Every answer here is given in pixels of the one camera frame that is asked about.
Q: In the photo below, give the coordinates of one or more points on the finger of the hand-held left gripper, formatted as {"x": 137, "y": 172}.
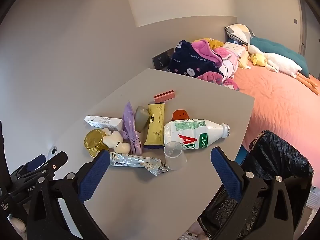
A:
{"x": 37, "y": 160}
{"x": 56, "y": 158}

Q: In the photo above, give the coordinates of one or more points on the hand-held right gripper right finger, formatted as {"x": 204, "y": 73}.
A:
{"x": 226, "y": 172}

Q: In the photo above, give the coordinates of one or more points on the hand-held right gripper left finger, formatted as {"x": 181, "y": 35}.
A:
{"x": 93, "y": 175}

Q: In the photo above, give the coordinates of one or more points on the gold tin can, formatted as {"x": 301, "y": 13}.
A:
{"x": 93, "y": 140}

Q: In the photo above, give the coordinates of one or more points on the cream plush toy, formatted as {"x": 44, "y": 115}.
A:
{"x": 112, "y": 138}

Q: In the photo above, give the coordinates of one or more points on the silver foil wrapper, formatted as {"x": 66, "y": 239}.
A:
{"x": 135, "y": 161}

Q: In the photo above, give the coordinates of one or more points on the white plastic bottle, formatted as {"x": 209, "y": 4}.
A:
{"x": 195, "y": 132}

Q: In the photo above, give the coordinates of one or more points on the black trash bag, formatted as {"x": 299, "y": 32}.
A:
{"x": 275, "y": 152}

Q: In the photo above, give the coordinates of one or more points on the clear plastic cup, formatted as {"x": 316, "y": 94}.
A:
{"x": 175, "y": 157}

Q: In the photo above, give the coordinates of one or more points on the purple plastic bag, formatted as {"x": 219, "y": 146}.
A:
{"x": 130, "y": 120}

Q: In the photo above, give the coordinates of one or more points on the person's left hand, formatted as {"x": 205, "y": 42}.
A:
{"x": 16, "y": 226}

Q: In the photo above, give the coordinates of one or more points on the white paper box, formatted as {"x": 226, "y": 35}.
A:
{"x": 105, "y": 122}

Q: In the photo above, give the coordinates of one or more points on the red bottle cap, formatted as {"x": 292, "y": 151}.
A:
{"x": 180, "y": 115}

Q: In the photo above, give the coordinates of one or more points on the grey plastic cup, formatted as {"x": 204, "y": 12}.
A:
{"x": 141, "y": 117}

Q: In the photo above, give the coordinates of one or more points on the yellow snack packet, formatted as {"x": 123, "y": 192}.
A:
{"x": 156, "y": 127}

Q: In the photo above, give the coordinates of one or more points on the bed with orange sheet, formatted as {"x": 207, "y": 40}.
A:
{"x": 275, "y": 105}

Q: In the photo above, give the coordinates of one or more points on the pink sanding block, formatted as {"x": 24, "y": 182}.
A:
{"x": 163, "y": 96}

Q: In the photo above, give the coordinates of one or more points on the pink white printed blanket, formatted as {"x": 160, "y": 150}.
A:
{"x": 230, "y": 65}

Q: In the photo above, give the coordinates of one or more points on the pale yellow small pillow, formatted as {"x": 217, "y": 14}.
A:
{"x": 243, "y": 61}

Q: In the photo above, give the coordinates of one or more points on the yellow duck plush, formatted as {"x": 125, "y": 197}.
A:
{"x": 258, "y": 59}

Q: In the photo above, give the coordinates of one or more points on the pink fleece blanket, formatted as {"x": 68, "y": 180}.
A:
{"x": 207, "y": 55}

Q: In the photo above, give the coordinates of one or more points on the navy printed fleece blanket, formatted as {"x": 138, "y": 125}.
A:
{"x": 185, "y": 60}

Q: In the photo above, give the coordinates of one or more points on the white goose plush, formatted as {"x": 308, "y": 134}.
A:
{"x": 282, "y": 62}

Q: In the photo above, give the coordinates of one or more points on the white dotted pillow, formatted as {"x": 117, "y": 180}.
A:
{"x": 232, "y": 47}

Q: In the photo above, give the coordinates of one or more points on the orange yellow plush toy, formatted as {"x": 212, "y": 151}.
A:
{"x": 210, "y": 42}

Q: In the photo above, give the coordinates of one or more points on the teal cushion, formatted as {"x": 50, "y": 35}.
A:
{"x": 275, "y": 46}

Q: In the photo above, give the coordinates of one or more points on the checkered patchwork pillow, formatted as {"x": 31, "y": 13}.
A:
{"x": 237, "y": 32}

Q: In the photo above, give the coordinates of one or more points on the grey door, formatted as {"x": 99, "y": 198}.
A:
{"x": 310, "y": 30}

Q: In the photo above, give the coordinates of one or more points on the white round wall fixture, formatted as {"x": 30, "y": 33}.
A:
{"x": 52, "y": 151}

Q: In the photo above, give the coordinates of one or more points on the dark wall socket panel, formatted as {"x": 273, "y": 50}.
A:
{"x": 161, "y": 60}

